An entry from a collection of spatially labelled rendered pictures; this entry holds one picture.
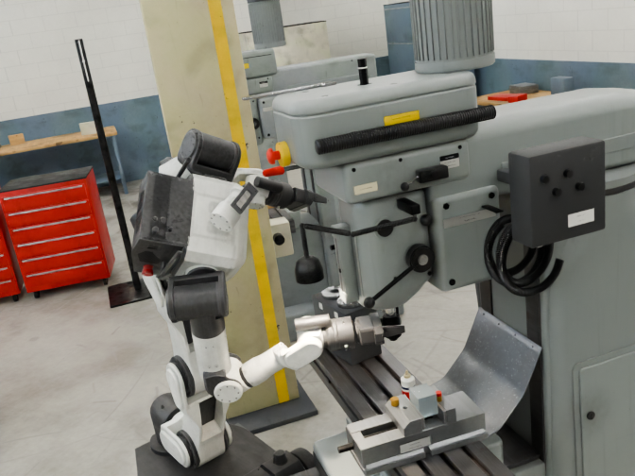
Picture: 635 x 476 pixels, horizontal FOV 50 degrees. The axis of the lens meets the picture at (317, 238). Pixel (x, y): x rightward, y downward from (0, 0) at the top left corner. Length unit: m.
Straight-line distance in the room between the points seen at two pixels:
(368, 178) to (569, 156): 0.45
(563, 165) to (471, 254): 0.37
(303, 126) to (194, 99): 1.83
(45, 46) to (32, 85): 0.57
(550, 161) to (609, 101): 0.47
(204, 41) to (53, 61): 7.34
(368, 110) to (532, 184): 0.40
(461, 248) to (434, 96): 0.40
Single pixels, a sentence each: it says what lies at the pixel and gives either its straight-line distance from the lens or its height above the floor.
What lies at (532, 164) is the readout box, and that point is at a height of 1.71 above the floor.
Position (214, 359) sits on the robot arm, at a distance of 1.86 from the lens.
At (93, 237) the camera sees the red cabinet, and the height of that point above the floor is 0.47.
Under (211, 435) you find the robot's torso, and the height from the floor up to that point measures 0.75.
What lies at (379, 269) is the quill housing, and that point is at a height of 1.44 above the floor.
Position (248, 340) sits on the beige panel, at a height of 0.46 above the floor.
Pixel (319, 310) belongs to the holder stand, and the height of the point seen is 1.11.
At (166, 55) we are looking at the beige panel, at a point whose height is 1.97.
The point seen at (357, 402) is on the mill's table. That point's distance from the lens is 2.08.
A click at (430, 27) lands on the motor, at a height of 2.00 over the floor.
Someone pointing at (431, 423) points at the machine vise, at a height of 1.04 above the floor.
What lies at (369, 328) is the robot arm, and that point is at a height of 1.25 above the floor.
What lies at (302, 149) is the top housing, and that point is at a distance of 1.56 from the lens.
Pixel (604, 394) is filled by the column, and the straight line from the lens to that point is 2.12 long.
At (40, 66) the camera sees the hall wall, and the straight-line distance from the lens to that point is 10.59.
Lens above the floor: 2.08
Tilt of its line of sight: 18 degrees down
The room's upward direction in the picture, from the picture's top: 8 degrees counter-clockwise
